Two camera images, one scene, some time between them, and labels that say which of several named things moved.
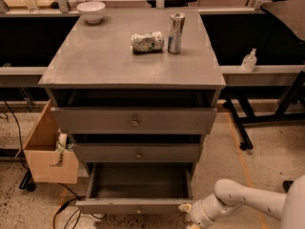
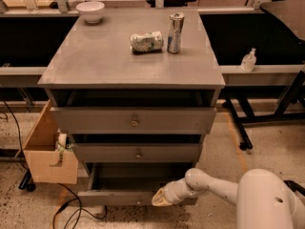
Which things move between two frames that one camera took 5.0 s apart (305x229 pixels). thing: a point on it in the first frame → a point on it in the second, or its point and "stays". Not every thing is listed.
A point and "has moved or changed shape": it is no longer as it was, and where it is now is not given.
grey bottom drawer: x=147 y=188 has moved or changed shape
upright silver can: x=175 y=27 stays
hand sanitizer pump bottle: x=250 y=62 stays
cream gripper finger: x=186 y=207 → x=159 y=200
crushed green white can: x=147 y=42 stays
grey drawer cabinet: x=137 y=91 stays
